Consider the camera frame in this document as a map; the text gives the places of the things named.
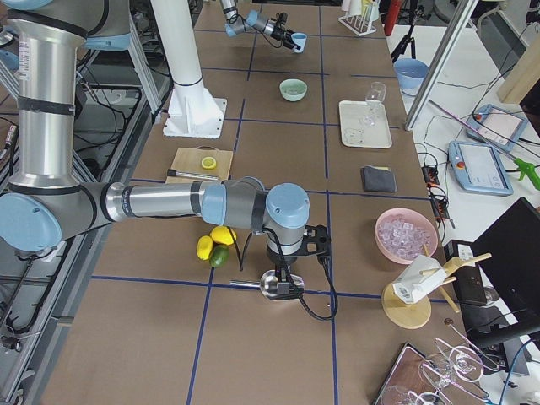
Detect blue teach pendant far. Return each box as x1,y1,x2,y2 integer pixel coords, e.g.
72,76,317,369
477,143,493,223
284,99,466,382
467,104,527,152

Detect cream bear tray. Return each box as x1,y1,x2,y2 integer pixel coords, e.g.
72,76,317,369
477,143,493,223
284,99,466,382
338,100,392,149

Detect wooden cutting board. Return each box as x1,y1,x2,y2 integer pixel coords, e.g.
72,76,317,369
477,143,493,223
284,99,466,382
165,148,234,183

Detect blue teach pendant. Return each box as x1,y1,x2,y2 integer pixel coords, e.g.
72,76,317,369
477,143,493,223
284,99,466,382
448,141,514,197
467,104,527,152

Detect white wire cup rack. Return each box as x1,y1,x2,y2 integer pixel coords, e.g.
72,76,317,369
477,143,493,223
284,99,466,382
338,0,380,37

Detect black monitor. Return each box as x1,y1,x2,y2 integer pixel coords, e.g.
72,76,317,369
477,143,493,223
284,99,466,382
470,197,539,348

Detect green bowl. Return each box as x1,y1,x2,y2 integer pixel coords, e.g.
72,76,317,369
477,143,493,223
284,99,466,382
279,78,308,102

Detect grey folded cloth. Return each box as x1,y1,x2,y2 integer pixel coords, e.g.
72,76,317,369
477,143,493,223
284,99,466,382
360,165,397,192

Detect black camera tripod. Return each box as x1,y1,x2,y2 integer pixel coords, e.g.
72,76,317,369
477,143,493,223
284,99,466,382
391,0,419,63

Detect blue teach pendant near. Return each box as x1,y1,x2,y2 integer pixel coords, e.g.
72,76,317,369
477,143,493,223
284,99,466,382
448,141,514,197

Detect green avocado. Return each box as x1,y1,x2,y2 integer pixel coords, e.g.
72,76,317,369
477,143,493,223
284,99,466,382
208,245,230,268

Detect yellow lemon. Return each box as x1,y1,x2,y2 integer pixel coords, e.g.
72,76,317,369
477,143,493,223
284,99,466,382
210,225,237,246
196,235,214,261

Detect pink bowl with ice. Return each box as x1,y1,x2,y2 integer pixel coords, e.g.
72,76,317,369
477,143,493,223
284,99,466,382
375,208,439,264

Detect clear wine glass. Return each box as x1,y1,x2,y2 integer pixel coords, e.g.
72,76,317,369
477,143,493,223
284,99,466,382
360,81,386,128

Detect metal rod green handle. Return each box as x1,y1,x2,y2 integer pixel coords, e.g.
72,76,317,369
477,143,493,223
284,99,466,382
429,100,540,191

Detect red cylinder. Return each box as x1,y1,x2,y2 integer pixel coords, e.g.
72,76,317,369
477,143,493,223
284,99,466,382
384,0,402,36

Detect blue bowl with fork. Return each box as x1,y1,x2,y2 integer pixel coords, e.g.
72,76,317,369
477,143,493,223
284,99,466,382
393,58,429,90

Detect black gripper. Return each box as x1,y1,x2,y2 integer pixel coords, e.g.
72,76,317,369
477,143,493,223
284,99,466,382
265,224,330,282
269,12,303,53

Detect half lemon slice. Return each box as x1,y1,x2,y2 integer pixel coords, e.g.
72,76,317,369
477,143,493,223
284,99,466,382
201,156,218,170

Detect wine glasses on rack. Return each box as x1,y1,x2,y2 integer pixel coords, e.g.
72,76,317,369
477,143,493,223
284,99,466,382
374,333,500,404

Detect metal muddler black tip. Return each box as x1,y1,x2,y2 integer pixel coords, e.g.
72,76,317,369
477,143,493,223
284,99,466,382
167,169,219,181

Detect wooden paper towel stand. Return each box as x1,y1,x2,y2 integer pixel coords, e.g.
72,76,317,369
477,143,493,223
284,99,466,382
381,253,492,330

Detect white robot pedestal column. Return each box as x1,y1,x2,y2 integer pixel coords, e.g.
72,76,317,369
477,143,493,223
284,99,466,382
151,0,227,139

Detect aluminium frame post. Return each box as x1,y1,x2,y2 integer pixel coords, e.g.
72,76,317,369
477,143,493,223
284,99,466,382
404,0,478,131

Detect light blue cup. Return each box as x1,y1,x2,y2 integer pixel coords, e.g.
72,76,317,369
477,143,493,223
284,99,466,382
291,32,307,53

